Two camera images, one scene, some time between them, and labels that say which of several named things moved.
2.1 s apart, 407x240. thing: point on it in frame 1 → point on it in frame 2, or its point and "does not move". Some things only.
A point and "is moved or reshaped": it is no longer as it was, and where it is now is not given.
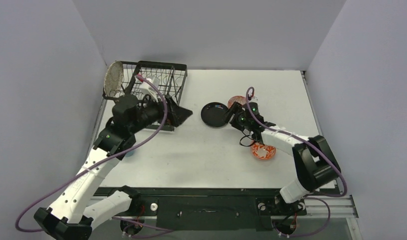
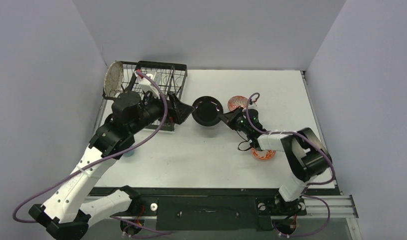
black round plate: x=212 y=115 is moved or reshaped
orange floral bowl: x=263 y=152 does not move
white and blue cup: x=128 y=154 does not move
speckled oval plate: x=113 y=79 does not move
